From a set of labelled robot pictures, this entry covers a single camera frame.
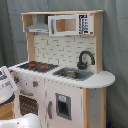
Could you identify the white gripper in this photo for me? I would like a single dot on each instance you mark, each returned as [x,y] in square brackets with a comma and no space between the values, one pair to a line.
[7,85]

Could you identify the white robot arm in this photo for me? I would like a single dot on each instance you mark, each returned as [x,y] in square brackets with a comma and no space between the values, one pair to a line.
[27,121]

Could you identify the wooden toy kitchen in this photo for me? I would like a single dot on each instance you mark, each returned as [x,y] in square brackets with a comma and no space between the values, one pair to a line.
[82,52]

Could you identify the left red stove knob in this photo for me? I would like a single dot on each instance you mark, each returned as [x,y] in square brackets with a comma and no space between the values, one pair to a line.
[16,79]

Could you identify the red stove knob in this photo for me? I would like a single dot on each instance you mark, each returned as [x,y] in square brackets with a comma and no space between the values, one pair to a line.
[35,84]
[16,79]

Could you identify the toy oven door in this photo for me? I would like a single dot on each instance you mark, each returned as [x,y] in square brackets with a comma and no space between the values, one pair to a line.
[27,103]

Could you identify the right red stove knob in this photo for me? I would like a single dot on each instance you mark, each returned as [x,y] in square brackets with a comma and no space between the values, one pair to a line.
[35,84]

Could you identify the black stovetop red burners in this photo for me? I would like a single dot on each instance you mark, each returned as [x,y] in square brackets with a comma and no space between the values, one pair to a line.
[38,66]

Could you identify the white cabinet door dispenser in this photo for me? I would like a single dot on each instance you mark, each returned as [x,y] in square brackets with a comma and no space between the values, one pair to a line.
[64,105]

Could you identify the grey toy sink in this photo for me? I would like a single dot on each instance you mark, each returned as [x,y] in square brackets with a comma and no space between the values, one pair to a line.
[73,74]

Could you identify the grey range hood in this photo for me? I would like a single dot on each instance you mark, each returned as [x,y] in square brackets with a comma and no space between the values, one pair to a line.
[40,24]

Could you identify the white toy microwave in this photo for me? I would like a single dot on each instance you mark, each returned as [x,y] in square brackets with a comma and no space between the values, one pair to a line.
[75,24]

